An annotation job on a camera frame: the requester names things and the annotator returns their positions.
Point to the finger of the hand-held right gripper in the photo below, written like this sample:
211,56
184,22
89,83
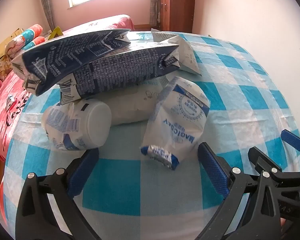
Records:
292,140
256,155

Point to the blue checked tablecloth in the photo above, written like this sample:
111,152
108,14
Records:
240,100

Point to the white plastic jar blue label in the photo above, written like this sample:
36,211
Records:
90,122

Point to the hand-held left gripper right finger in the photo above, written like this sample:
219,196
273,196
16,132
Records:
212,170

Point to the gold cloth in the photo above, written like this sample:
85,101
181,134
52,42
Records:
55,33

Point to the white cylindrical container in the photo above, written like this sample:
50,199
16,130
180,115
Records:
132,105

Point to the floral folded quilt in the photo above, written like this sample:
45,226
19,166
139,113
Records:
0,66

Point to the small white blue packet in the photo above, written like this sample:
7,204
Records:
10,102

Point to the teal orange rolled blanket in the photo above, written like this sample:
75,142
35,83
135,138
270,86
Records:
31,31
36,42

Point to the pink printed bed blanket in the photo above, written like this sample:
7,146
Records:
5,110

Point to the grey checked curtain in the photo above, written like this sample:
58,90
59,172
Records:
47,2
155,5

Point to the white milk carton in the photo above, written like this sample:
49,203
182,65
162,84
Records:
185,52

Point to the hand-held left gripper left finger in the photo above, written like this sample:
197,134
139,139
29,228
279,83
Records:
82,172

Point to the brown wooden cabinet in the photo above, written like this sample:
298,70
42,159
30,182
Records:
177,7

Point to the white blue printed plastic bag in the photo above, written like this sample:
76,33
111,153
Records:
175,127

